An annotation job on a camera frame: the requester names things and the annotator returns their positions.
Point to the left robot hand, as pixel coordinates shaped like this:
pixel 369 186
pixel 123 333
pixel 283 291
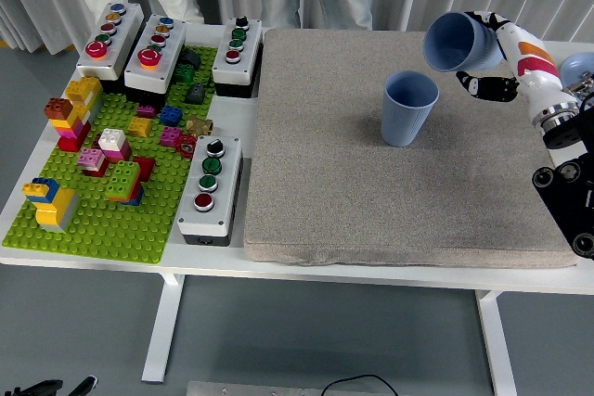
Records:
pixel 46 389

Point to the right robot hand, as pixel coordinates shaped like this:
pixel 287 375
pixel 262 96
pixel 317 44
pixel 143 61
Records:
pixel 533 67

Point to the blue ribbed cup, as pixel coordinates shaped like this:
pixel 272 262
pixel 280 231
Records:
pixel 459 43
pixel 404 122

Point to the blue plate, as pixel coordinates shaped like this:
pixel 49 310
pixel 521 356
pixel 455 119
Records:
pixel 575 64

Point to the white table leg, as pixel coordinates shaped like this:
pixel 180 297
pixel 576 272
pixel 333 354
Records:
pixel 499 345
pixel 162 322

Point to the green studded baseplate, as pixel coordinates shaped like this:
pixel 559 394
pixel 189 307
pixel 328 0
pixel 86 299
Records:
pixel 116 229

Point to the yellow and blue brick stack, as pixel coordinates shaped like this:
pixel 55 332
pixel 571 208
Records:
pixel 53 210

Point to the green-topped brick stack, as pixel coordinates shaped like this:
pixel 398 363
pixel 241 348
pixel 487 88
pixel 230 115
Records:
pixel 123 180

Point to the grey-brown mat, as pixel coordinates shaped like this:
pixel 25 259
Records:
pixel 325 159

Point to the pink-topped brick stack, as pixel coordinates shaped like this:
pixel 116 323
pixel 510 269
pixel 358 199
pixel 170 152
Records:
pixel 92 162

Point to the red brick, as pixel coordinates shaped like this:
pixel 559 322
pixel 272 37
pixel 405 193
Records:
pixel 146 166

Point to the white-topped pink brick stack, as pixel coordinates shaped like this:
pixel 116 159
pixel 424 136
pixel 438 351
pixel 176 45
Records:
pixel 113 143

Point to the brown-topped brick tower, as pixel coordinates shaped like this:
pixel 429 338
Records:
pixel 67 124

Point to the magenta brick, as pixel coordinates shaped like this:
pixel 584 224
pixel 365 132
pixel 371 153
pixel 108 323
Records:
pixel 146 111
pixel 169 136

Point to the four-button control box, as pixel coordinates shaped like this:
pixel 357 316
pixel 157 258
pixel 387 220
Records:
pixel 248 50
pixel 227 173

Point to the yellow and white brick stack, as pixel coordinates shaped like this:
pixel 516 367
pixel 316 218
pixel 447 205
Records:
pixel 83 89

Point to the brass valve with red handwheel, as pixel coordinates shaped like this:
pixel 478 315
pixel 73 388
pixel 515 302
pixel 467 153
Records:
pixel 199 125

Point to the dark grey brick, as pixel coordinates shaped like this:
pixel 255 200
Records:
pixel 190 58
pixel 196 93

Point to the dark green brick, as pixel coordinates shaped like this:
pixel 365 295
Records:
pixel 184 73

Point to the five-button control box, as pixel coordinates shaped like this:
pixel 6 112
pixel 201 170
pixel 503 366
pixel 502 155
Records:
pixel 120 34
pixel 171 48

